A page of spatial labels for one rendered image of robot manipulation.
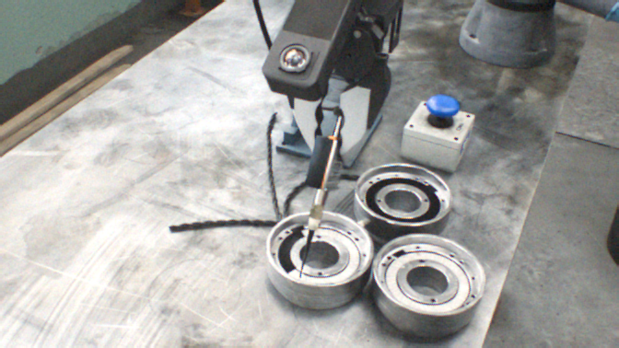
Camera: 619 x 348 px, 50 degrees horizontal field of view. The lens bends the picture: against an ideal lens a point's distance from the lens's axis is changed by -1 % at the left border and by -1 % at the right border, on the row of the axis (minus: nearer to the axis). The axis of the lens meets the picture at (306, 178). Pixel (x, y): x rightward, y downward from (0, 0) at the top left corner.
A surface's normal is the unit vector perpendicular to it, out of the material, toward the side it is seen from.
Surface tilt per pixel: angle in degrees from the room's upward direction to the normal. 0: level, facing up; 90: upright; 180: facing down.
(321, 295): 90
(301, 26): 31
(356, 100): 90
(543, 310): 0
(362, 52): 90
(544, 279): 0
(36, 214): 0
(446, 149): 90
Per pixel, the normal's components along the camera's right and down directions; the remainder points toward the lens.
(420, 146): -0.43, 0.54
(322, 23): -0.18, -0.39
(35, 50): 0.90, 0.30
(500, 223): 0.04, -0.78
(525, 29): 0.09, 0.35
